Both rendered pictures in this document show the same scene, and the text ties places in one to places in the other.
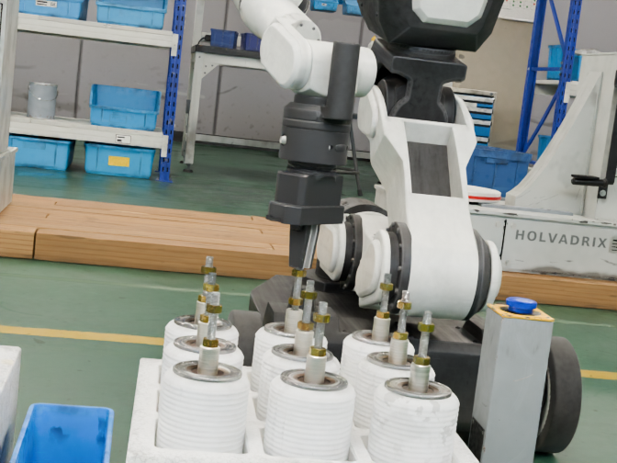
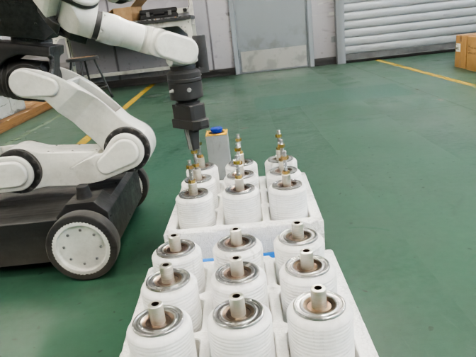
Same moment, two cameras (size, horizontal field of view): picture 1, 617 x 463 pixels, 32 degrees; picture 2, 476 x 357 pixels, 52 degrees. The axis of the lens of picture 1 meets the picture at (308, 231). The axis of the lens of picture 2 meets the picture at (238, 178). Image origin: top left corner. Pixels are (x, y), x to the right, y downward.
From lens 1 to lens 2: 1.64 m
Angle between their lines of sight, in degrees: 78
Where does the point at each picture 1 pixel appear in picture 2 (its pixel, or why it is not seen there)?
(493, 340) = (222, 145)
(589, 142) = not seen: outside the picture
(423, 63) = (55, 48)
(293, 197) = (202, 115)
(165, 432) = (301, 212)
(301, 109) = (196, 71)
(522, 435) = not seen: hidden behind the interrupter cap
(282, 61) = (184, 50)
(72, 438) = not seen: hidden behind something
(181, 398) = (304, 194)
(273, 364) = (251, 180)
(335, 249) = (25, 171)
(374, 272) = (137, 152)
